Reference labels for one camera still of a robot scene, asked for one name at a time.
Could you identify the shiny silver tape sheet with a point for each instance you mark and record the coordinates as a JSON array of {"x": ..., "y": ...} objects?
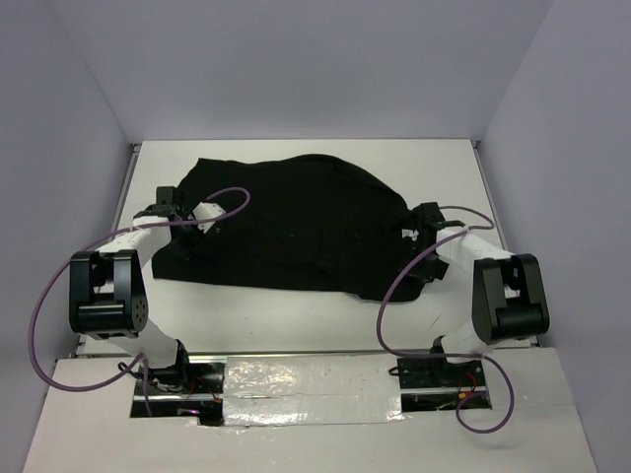
[{"x": 310, "y": 390}]

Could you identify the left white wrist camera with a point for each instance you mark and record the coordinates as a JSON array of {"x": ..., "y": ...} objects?
[{"x": 207, "y": 213}]

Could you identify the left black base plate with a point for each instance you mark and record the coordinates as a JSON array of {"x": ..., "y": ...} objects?
[{"x": 202, "y": 377}]

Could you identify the right aluminium table rail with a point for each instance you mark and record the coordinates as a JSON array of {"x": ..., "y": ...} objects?
[{"x": 499, "y": 182}]

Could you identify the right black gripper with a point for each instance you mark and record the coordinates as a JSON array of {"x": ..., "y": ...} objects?
[{"x": 425, "y": 273}]

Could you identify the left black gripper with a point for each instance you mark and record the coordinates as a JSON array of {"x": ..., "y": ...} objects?
[{"x": 182, "y": 251}]

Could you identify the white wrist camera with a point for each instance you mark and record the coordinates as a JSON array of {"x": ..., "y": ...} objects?
[
  {"x": 207, "y": 213},
  {"x": 411, "y": 234}
]

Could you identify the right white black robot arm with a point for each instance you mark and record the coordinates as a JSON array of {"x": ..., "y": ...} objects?
[{"x": 508, "y": 300}]

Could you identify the aluminium table rail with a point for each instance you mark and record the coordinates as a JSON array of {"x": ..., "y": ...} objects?
[
  {"x": 499, "y": 182},
  {"x": 87, "y": 347}
]

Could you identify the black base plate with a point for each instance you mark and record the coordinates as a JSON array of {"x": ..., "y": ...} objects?
[
  {"x": 426, "y": 373},
  {"x": 202, "y": 377}
]

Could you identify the white foam front board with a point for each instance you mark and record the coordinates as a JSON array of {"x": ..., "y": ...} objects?
[{"x": 532, "y": 426}]

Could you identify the black long sleeve shirt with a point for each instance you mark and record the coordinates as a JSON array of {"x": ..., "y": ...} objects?
[{"x": 313, "y": 223}]

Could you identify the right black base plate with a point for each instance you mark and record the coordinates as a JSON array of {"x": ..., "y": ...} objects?
[{"x": 426, "y": 373}]

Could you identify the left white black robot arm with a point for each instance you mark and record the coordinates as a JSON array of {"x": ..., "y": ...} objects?
[{"x": 107, "y": 296}]

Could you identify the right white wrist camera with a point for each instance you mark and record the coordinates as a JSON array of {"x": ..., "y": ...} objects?
[{"x": 411, "y": 234}]

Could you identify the left aluminium table rail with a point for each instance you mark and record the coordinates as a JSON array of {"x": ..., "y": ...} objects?
[{"x": 87, "y": 347}]

